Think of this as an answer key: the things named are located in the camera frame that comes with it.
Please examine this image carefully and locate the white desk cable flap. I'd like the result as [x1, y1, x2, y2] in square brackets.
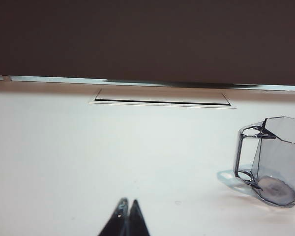
[88, 88, 237, 109]

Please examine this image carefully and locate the wide brown desk partition panel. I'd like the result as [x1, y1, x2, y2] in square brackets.
[0, 0, 295, 87]

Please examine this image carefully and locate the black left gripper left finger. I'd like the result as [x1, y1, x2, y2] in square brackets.
[97, 197, 129, 236]

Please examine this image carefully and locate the grey transparent faceted mug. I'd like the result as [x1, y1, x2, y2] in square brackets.
[235, 116, 295, 208]

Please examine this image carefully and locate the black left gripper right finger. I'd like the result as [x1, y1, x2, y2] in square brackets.
[129, 199, 151, 236]

